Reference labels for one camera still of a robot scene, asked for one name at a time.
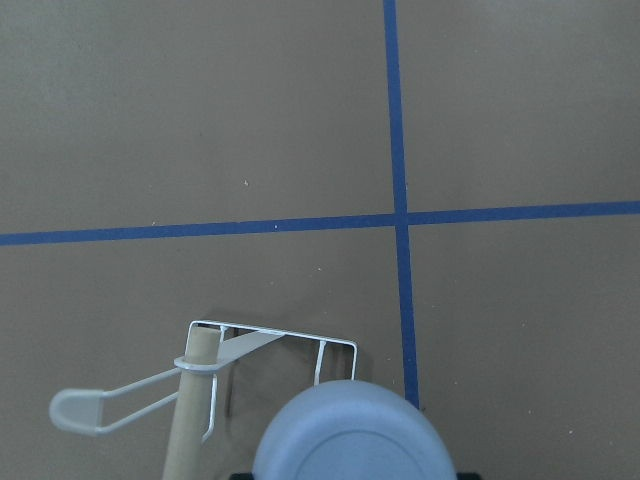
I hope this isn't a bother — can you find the white wire cup holder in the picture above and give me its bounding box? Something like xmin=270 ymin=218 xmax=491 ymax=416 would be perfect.
xmin=48 ymin=320 xmax=358 ymax=441

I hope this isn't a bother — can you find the brown paper table cover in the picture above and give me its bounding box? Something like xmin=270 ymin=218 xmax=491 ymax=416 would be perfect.
xmin=1 ymin=1 xmax=639 ymax=479

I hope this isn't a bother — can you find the blue tape strip lengthwise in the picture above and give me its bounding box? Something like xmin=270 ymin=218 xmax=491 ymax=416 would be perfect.
xmin=383 ymin=1 xmax=420 ymax=408

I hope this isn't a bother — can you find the blue tape strip crosswise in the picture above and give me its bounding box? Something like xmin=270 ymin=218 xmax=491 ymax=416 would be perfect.
xmin=1 ymin=200 xmax=639 ymax=246

